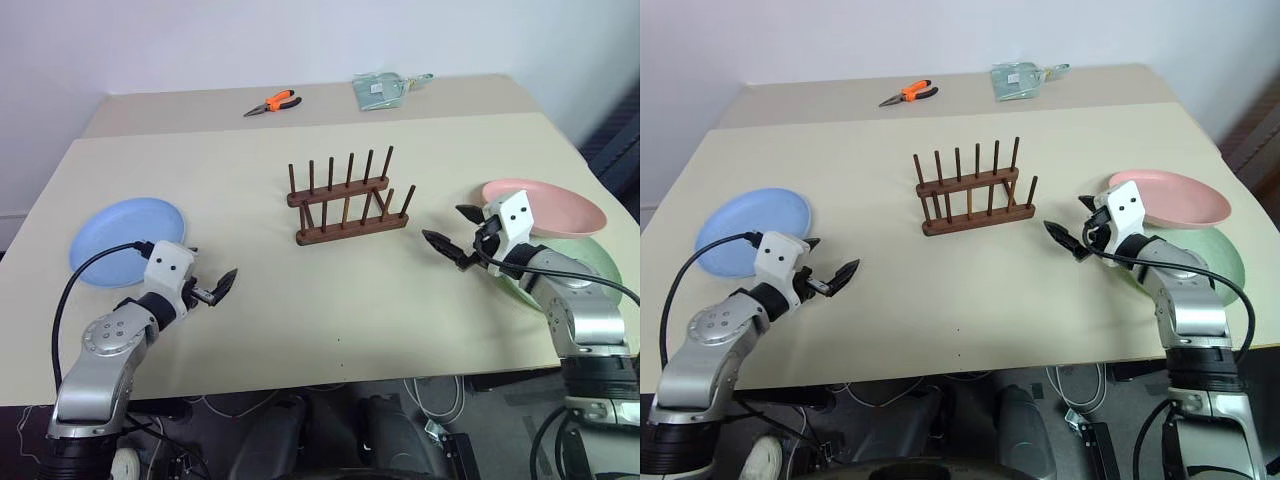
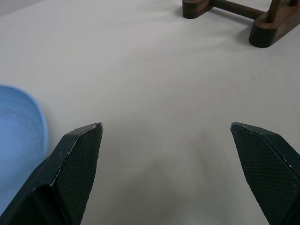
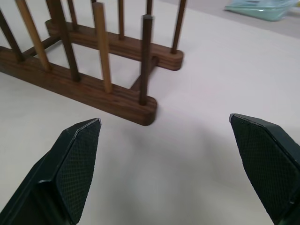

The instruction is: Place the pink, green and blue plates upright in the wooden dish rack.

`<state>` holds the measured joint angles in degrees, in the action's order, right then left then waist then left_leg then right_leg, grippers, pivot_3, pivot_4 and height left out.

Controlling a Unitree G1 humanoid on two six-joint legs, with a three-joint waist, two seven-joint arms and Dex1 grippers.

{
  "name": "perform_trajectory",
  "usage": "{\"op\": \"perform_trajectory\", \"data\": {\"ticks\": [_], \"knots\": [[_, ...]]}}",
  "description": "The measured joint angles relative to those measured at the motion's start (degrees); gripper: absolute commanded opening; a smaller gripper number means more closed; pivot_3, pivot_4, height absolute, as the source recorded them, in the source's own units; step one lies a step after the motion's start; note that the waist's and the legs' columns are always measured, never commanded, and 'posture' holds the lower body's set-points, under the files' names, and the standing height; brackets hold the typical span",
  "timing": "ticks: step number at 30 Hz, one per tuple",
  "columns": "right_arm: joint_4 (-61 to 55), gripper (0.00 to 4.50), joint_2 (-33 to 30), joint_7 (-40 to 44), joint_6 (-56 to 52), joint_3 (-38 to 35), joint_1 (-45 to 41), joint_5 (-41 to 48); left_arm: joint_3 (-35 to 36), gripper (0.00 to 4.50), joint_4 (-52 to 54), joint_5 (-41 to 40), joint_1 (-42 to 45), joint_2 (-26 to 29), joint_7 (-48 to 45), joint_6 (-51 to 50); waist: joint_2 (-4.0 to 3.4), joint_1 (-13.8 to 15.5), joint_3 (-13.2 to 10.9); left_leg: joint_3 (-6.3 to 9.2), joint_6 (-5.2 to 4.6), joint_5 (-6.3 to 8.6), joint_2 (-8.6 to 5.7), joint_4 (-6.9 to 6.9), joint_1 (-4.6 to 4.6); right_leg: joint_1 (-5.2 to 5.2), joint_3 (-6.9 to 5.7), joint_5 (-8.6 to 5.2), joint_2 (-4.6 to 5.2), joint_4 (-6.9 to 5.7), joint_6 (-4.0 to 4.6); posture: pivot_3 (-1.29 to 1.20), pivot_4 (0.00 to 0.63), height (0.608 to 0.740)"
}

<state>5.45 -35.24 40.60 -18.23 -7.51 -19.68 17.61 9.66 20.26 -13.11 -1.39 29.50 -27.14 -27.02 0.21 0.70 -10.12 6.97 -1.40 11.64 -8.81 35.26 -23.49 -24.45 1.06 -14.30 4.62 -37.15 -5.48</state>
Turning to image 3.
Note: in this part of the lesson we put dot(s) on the wooden dish rack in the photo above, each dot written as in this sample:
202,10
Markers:
98,77

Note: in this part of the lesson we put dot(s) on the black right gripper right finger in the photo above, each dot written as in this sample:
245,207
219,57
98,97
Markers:
269,164

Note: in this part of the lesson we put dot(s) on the light green plastic object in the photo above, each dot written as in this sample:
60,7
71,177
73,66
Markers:
257,10

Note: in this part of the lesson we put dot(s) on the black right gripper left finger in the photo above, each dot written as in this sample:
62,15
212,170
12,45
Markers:
70,173

